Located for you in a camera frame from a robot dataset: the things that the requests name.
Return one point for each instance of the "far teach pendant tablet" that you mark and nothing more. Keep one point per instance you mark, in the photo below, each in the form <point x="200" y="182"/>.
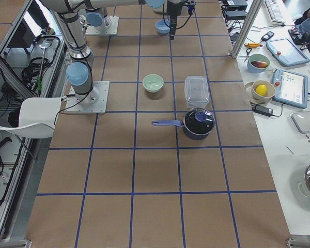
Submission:
<point x="286" y="52"/>

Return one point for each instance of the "near teach pendant tablet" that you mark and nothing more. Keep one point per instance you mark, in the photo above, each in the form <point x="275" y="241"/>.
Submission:
<point x="290" y="88"/>

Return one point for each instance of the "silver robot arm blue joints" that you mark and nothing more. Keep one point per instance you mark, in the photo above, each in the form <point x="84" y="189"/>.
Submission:
<point x="79" y="72"/>

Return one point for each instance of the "white keyboard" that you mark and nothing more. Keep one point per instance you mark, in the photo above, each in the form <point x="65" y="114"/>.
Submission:
<point x="273" y="12"/>

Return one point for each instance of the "blue pot with glass lid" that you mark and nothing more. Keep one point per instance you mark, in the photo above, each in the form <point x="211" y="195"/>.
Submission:
<point x="197" y="123"/>

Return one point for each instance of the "black power adapter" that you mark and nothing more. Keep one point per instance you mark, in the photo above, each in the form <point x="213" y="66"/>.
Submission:
<point x="262" y="110"/>

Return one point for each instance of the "green bowl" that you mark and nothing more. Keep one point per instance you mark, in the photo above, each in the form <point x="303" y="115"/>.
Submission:
<point x="153" y="83"/>

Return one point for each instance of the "aluminium frame post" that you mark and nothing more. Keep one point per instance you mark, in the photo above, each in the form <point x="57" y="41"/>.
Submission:
<point x="248" y="22"/>

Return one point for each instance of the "grey scale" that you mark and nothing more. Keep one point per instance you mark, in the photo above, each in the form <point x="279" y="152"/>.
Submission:
<point x="301" y="121"/>

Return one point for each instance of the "white chair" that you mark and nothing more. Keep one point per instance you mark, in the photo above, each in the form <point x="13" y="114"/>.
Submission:
<point x="36" y="119"/>

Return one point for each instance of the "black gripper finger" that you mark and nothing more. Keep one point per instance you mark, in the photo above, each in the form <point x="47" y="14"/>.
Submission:
<point x="172" y="31"/>

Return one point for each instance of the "beige bowl with lemon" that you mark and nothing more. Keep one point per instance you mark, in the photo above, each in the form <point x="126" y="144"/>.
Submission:
<point x="270" y="91"/>

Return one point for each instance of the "orange handled tool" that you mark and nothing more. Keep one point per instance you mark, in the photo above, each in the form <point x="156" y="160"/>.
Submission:
<point x="253" y="45"/>

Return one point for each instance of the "beige device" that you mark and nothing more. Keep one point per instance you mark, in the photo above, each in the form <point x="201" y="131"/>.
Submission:
<point x="161" y="10"/>

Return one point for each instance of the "clear plastic container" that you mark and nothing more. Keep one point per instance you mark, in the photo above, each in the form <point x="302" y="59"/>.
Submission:
<point x="196" y="92"/>

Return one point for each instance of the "yellow lemon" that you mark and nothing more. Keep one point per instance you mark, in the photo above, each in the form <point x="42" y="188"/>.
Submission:
<point x="261" y="89"/>

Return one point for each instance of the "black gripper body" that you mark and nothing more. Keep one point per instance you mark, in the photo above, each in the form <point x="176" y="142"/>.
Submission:
<point x="172" y="9"/>

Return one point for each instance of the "scissors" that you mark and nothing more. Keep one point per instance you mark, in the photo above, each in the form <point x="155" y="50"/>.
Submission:
<point x="248" y="51"/>

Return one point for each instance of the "light blue bowl with fruit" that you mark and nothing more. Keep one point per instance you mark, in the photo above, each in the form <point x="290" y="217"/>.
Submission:
<point x="257" y="63"/>

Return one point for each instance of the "teach pendant tablet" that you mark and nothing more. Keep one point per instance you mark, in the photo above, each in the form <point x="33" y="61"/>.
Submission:
<point x="290" y="88"/>
<point x="286" y="52"/>

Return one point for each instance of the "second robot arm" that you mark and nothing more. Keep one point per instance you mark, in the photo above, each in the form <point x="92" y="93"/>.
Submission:
<point x="93" y="6"/>

